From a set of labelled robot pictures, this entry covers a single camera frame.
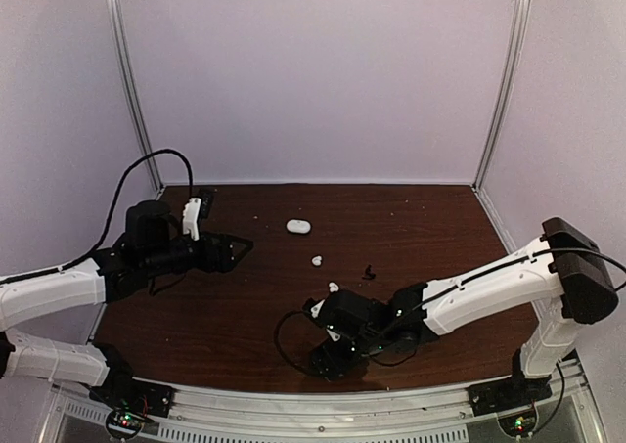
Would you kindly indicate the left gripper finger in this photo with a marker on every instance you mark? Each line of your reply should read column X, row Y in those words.
column 230, row 259
column 239, row 244

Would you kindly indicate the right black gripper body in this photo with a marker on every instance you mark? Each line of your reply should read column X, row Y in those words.
column 327, row 358

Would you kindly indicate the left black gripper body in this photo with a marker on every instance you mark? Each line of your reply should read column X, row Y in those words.
column 203, row 261

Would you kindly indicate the black earbud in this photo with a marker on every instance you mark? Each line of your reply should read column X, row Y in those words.
column 369, row 274

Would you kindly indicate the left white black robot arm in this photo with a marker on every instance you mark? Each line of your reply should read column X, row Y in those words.
column 153, row 244

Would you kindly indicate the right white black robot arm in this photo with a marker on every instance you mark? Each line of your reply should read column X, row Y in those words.
column 562, row 266

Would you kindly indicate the white earbud charging case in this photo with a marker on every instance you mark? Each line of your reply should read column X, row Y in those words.
column 298, row 226

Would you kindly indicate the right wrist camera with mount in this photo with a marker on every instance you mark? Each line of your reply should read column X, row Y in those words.
column 320, row 313

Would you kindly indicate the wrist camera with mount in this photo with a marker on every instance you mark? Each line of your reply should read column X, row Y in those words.
column 320, row 313
column 195, row 211

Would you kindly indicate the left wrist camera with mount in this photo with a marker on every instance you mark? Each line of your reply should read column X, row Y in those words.
column 195, row 211

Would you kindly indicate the front aluminium rail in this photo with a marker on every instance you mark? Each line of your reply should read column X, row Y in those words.
column 435, row 414

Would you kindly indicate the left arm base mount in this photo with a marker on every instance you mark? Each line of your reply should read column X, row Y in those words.
column 134, row 407

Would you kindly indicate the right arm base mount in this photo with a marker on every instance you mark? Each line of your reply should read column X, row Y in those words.
column 513, row 400

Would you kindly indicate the left aluminium frame post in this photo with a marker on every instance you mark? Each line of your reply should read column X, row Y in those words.
column 128, row 83

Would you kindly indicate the aluminium frame post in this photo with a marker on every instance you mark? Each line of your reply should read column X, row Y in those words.
column 128, row 83
column 518, row 30

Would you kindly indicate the right aluminium frame post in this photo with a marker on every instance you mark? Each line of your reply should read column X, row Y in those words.
column 518, row 30

